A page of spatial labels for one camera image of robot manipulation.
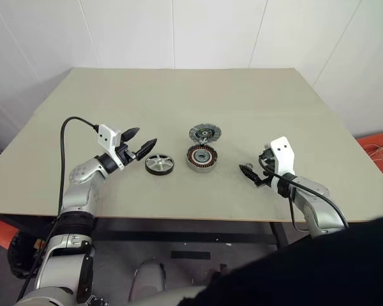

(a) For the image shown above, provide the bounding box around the orange fabric with white net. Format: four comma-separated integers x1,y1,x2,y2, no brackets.
356,129,383,192

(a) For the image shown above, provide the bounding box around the silver motor stator housing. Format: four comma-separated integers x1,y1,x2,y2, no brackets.
185,143,218,173

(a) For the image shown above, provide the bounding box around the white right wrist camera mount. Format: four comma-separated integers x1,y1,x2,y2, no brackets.
269,136,297,194

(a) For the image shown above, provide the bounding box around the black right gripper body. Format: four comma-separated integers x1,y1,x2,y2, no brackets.
257,147,277,179

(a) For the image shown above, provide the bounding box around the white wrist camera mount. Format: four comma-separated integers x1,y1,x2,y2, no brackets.
97,124,126,169
269,136,297,194

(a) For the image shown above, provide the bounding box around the black rounded shape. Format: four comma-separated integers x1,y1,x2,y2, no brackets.
181,213,383,306

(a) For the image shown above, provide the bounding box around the grey rounded shape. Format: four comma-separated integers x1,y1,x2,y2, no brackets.
127,258,167,302

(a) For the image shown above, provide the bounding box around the silver rotor wheel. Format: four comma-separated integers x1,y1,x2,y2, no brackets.
144,152,175,175

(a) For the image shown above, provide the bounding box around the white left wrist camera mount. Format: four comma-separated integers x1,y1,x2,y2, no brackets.
97,124,126,169

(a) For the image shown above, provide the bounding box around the grey round motor cover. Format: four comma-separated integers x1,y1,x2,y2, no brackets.
189,123,223,145

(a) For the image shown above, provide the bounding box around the black bag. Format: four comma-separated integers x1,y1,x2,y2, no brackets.
8,231,52,278

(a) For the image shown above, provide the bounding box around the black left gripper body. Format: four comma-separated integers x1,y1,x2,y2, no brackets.
116,143,139,165

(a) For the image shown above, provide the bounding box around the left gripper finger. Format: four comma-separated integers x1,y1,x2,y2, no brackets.
136,138,158,160
119,127,141,143

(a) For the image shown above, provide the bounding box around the black metal table frame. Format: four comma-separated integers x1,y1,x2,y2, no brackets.
0,212,291,256

